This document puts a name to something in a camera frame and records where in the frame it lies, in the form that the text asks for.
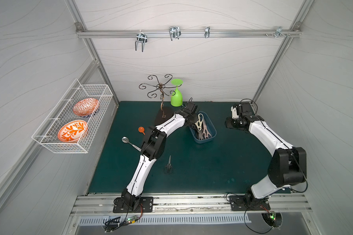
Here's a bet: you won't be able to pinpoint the cream handled kitchen scissors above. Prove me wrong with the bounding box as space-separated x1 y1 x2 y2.
195 113 204 131

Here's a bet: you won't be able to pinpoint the pink handled scissors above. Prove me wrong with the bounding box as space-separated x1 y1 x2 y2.
200 120 212 140

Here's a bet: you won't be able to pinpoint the small black scissors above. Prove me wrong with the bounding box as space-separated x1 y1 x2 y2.
164 156 174 174

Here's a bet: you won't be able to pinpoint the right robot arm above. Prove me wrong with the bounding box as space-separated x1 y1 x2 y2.
225 102 307 207

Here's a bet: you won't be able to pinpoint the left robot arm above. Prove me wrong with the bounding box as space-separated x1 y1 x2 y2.
121 101 198 211

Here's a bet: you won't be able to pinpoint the blue plastic storage box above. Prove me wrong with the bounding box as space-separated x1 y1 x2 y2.
189 111 217 144

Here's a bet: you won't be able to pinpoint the green plastic goblet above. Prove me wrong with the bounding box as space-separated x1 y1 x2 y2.
171 78 183 107

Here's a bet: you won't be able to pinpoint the copper cup holder stand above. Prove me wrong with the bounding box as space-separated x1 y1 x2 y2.
139 74 176 126

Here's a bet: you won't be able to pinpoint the green table mat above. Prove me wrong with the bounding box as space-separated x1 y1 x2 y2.
88 101 272 194

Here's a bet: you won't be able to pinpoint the orange spoon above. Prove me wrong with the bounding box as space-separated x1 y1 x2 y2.
138 126 145 135

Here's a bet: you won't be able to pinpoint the white hello kitty spoon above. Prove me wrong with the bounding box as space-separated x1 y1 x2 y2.
122 137 141 152

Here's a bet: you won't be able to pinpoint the metal double hook middle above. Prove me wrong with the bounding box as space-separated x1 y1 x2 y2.
169 26 181 41

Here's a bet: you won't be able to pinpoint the metal double hook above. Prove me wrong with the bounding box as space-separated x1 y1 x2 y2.
135 32 148 52
169 26 181 41

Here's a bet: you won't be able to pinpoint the metal single hook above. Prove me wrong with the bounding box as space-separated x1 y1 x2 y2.
205 26 210 39

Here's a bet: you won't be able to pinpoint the metal hook right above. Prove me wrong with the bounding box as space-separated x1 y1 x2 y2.
264 26 291 38

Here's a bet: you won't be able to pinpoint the metal double hook left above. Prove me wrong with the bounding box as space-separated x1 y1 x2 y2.
135 32 148 52

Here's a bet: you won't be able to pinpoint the orange patterned bowl upper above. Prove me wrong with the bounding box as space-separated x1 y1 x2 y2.
72 98 100 118

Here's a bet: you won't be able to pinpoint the round floor port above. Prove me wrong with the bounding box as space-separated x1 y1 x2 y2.
261 212 282 228

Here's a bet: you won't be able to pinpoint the orange patterned plate lower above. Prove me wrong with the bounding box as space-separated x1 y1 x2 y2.
57 119 88 143

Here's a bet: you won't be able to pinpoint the white vent grille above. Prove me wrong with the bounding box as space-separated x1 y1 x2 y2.
78 213 252 227

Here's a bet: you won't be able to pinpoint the aluminium top rail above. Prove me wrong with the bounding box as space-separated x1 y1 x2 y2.
76 28 303 39

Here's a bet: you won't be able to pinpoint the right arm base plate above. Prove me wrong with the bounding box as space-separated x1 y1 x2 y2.
227 195 271 212

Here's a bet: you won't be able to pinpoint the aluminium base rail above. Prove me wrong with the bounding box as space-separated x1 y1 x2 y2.
70 193 313 216

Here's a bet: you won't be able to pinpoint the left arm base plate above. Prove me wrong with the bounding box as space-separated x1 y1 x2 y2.
113 196 154 213

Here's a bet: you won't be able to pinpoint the white wire basket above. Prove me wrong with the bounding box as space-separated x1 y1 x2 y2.
32 79 113 154

